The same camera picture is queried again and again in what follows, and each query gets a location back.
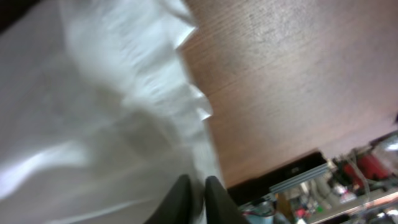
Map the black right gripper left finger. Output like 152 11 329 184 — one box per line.
144 175 192 224

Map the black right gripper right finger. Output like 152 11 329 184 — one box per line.
205 176 249 224

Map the white t-shirt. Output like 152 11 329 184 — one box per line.
1 1 220 223

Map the cluttered equipment below table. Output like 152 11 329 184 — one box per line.
229 131 397 223

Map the red object under table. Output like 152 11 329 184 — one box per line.
343 153 392 188

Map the grey aluminium frame rail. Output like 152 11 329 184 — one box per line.
269 163 329 194

